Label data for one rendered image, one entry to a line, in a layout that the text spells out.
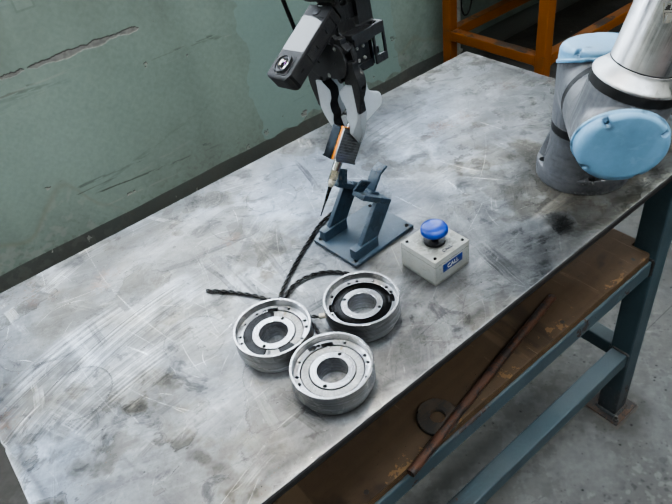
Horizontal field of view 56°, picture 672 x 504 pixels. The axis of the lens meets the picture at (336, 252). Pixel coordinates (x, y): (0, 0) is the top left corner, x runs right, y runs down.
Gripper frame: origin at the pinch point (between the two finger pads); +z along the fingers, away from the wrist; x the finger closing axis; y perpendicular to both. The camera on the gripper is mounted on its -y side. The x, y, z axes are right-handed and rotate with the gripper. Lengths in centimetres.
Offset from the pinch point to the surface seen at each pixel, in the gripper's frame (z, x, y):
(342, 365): 19.3, -14.8, -21.6
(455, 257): 17.7, -15.4, 2.0
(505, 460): 77, -15, 11
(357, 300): 18.5, -8.6, -11.9
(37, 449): 19, 8, -54
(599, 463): 102, -23, 37
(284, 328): 18.0, -4.2, -21.9
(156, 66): 25, 146, 47
